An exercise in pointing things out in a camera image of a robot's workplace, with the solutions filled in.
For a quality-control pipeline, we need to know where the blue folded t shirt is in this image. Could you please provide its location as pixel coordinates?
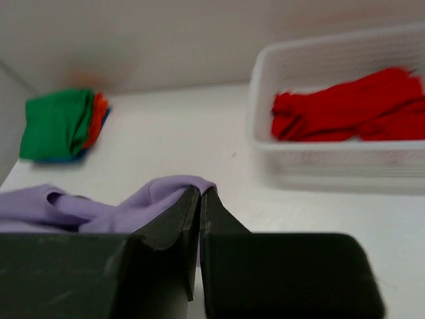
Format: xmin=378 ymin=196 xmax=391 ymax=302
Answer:
xmin=34 ymin=108 xmax=112 ymax=164

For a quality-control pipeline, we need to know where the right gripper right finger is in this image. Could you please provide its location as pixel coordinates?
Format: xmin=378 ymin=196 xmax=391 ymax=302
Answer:
xmin=200 ymin=189 xmax=385 ymax=318

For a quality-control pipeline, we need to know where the red t shirt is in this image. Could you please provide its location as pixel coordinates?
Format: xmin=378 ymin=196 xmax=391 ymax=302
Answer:
xmin=271 ymin=67 xmax=424 ymax=142

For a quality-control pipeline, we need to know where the green folded t shirt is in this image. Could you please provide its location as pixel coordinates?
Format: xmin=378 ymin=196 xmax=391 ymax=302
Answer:
xmin=19 ymin=88 xmax=95 ymax=161

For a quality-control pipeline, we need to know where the purple t shirt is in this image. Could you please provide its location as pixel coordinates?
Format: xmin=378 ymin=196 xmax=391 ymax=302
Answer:
xmin=1 ymin=175 xmax=216 ymax=234

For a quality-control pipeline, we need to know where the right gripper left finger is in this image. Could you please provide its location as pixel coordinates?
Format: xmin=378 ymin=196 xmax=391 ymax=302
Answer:
xmin=1 ymin=187 xmax=199 ymax=318

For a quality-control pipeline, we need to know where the white plastic basket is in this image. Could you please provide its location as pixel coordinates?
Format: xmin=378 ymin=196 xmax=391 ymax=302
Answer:
xmin=246 ymin=22 xmax=424 ymax=195

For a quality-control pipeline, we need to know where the orange folded t shirt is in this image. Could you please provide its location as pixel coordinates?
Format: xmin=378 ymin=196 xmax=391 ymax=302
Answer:
xmin=82 ymin=92 xmax=109 ymax=150

